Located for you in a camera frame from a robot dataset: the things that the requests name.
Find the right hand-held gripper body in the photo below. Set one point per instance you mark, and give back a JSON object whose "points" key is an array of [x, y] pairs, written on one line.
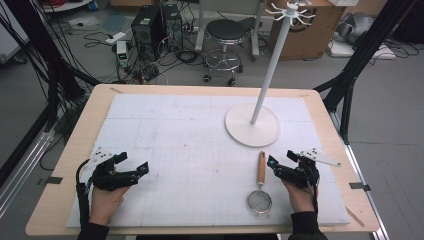
{"points": [[300, 176]]}

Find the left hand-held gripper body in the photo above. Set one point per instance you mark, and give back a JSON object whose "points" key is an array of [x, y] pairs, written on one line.
{"points": [[113, 178]]}

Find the person's right hand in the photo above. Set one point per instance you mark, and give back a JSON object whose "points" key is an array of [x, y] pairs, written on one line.
{"points": [[300, 198]]}

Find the person's left hand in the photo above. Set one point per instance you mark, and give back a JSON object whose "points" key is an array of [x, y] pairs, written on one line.
{"points": [[106, 201]]}

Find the white hook stand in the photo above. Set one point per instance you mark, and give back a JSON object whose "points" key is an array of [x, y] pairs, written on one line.
{"points": [[253, 130]]}

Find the wooden table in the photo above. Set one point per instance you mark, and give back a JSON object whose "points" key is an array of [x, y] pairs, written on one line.
{"points": [[83, 133]]}

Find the white grid mat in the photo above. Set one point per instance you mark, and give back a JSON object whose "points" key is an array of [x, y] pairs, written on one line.
{"points": [[186, 150]]}

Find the black tape strip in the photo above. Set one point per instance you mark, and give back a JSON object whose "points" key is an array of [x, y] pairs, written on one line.
{"points": [[359, 186], [53, 180]]}

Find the thin wooden stick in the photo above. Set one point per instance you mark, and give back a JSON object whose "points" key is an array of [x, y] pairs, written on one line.
{"points": [[355, 217]]}

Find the white bench power supply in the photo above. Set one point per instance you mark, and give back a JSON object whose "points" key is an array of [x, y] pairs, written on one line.
{"points": [[122, 53]]}

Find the black metal stand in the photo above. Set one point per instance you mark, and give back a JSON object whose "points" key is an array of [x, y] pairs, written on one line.
{"points": [[360, 56], [55, 76]]}

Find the cardboard box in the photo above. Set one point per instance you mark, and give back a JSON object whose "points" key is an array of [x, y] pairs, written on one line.
{"points": [[306, 40]]}

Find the white power strip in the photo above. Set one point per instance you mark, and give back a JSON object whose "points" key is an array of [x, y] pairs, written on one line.
{"points": [[115, 38]]}

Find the white flat board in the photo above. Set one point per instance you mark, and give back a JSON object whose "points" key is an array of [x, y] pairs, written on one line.
{"points": [[353, 51]]}

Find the large black computer tower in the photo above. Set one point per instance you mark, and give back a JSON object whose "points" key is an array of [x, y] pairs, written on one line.
{"points": [[146, 33]]}

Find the black round stool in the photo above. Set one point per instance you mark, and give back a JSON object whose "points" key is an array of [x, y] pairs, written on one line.
{"points": [[228, 30]]}

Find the small black computer tower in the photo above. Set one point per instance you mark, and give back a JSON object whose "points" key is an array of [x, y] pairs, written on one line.
{"points": [[174, 26]]}

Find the grey device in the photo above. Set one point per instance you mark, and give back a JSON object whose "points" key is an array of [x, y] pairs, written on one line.
{"points": [[355, 26]]}

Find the aluminium rail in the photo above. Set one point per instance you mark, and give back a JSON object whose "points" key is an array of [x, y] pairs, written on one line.
{"points": [[363, 186], [30, 160]]}

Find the white desk frame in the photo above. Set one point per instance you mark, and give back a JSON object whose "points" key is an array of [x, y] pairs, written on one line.
{"points": [[255, 36]]}

